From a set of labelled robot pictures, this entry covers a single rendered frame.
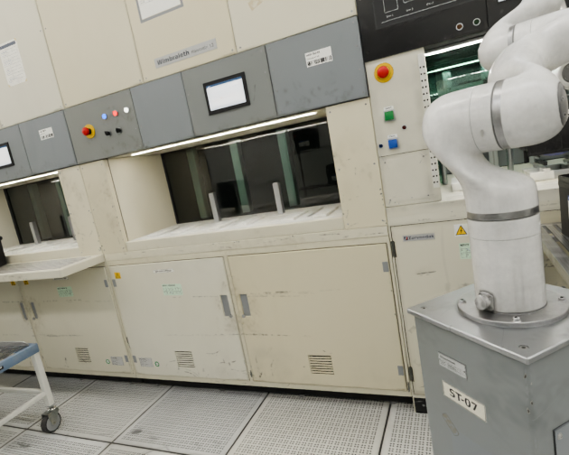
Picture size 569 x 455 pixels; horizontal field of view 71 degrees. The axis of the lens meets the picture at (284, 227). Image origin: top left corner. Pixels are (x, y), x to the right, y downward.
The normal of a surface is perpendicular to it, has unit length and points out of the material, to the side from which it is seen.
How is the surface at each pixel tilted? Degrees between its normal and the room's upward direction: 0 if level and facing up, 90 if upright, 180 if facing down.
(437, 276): 90
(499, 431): 90
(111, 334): 90
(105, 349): 90
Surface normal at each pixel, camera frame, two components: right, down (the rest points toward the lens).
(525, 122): -0.49, 0.54
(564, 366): 0.37, 0.09
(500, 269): -0.55, 0.24
